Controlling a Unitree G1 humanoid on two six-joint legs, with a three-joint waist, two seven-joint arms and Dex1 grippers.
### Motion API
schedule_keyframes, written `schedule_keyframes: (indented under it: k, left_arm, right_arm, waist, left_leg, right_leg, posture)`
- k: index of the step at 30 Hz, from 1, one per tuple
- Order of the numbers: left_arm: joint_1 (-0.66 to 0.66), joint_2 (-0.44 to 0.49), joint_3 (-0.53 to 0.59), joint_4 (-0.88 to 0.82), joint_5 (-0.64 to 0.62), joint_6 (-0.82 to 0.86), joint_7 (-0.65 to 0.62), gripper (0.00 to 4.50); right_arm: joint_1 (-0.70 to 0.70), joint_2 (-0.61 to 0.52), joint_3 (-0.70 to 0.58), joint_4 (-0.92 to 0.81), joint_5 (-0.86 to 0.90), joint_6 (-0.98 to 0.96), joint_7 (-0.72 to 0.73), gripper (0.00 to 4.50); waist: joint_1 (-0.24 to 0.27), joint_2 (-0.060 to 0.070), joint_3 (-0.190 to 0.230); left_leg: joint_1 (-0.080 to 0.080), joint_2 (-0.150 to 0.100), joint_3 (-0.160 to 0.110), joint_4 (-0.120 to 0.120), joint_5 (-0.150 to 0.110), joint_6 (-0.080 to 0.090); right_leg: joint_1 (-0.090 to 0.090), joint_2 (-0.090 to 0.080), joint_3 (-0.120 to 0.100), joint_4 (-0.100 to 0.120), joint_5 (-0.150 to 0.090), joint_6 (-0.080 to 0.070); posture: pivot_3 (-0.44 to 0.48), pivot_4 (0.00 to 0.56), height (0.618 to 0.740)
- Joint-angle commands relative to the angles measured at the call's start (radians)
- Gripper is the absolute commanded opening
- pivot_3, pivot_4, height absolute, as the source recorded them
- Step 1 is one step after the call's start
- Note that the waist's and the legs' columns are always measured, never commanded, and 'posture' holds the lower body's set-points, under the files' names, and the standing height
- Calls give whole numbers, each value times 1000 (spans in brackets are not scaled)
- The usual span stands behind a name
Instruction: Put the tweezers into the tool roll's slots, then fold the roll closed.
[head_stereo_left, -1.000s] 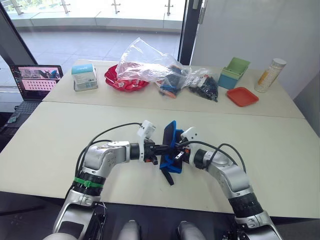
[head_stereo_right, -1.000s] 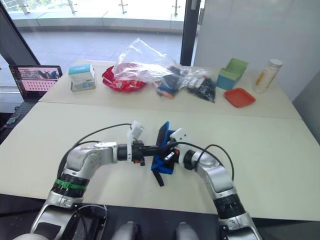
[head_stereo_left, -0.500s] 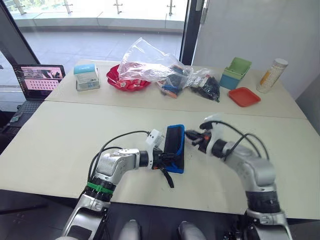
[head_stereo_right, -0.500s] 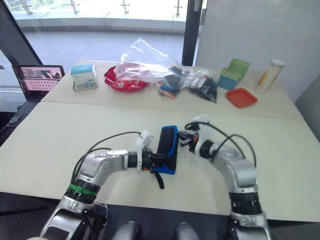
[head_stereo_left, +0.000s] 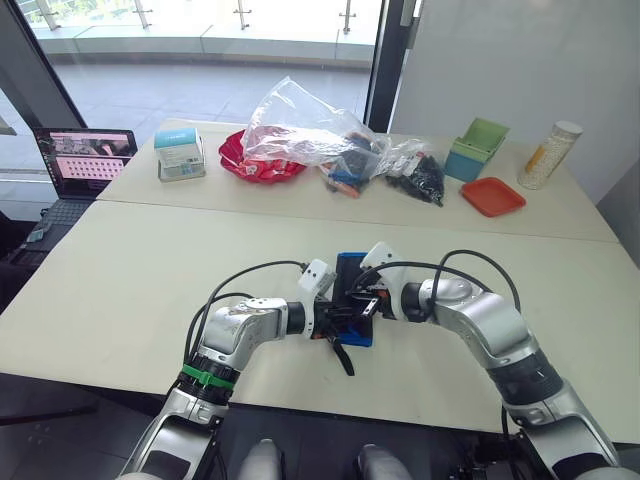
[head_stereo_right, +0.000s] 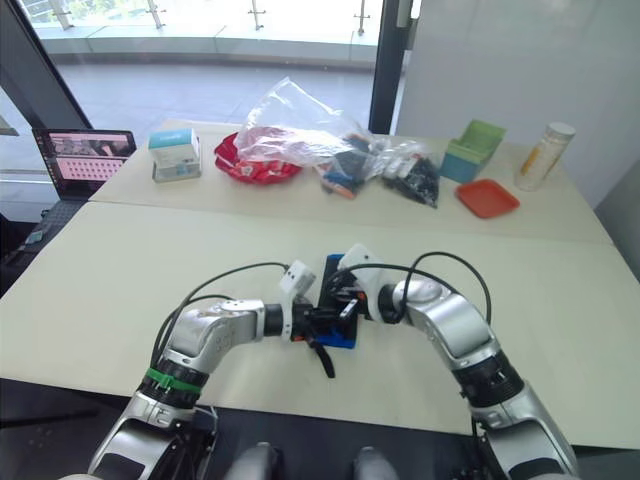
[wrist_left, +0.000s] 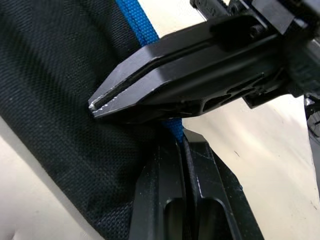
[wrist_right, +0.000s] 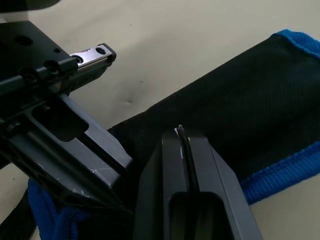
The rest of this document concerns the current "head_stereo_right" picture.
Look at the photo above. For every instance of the black door frame post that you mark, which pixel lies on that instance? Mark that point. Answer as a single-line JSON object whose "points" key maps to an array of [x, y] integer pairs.
{"points": [[390, 65]]}

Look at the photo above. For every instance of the bag of colourful parts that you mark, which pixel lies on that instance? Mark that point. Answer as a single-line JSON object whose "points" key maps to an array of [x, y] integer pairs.
{"points": [[347, 170]]}

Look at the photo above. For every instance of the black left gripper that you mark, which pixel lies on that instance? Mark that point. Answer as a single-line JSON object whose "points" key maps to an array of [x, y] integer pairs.
{"points": [[305, 322]]}

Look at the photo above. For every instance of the bag of black parts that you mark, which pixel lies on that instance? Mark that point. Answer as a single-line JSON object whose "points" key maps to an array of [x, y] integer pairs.
{"points": [[415, 182]]}

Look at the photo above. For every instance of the green and teal box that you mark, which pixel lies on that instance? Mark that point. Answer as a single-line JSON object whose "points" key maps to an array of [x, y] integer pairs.
{"points": [[467, 155]]}

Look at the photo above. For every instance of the metal railing post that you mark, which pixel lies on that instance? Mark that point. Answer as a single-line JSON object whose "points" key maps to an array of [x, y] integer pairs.
{"points": [[256, 15], [361, 17], [155, 15]]}

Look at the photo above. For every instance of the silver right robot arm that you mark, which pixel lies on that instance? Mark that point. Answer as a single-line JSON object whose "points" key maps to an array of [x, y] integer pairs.
{"points": [[460, 330]]}

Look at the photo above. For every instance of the orange square tray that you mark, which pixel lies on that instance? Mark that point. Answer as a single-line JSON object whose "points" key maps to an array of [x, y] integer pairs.
{"points": [[487, 199]]}

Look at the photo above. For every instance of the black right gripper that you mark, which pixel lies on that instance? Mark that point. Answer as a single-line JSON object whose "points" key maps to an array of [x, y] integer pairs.
{"points": [[357, 302]]}

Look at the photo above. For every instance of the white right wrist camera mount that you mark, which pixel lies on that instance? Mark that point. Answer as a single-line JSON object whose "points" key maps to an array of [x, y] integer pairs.
{"points": [[362, 262]]}

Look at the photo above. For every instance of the clear empty plastic bag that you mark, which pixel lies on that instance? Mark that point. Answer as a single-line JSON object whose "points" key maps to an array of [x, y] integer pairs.
{"points": [[295, 125]]}

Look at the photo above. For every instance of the black laptop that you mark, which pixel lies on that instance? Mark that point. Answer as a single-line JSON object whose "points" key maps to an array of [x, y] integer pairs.
{"points": [[85, 160]]}

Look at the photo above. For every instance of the blue and black tool roll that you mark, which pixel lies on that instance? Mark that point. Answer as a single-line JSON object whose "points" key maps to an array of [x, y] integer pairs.
{"points": [[332, 295]]}

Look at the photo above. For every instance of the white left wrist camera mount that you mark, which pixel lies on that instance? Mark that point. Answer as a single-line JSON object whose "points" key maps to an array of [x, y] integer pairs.
{"points": [[296, 277]]}

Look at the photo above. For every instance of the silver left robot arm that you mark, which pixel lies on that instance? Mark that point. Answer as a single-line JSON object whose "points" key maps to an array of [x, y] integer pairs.
{"points": [[200, 340]]}

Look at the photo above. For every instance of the dark slanted window frame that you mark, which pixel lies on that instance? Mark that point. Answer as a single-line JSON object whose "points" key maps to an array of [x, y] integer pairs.
{"points": [[45, 65]]}

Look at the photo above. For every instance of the blue and white carton box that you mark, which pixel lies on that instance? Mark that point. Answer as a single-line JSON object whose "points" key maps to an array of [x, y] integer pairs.
{"points": [[175, 155]]}

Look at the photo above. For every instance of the red plastic bowl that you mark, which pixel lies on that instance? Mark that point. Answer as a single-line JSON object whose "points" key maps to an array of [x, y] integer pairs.
{"points": [[260, 172]]}

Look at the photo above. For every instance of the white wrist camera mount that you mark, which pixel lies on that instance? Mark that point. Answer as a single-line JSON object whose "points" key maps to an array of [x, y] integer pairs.
{"points": [[296, 277], [362, 262]]}

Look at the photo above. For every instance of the small teal card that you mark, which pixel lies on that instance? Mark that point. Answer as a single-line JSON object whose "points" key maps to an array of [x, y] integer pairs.
{"points": [[35, 238]]}

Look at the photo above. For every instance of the grey rounded knee shape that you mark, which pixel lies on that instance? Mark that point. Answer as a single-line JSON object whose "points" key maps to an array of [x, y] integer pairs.
{"points": [[255, 462], [375, 465]]}

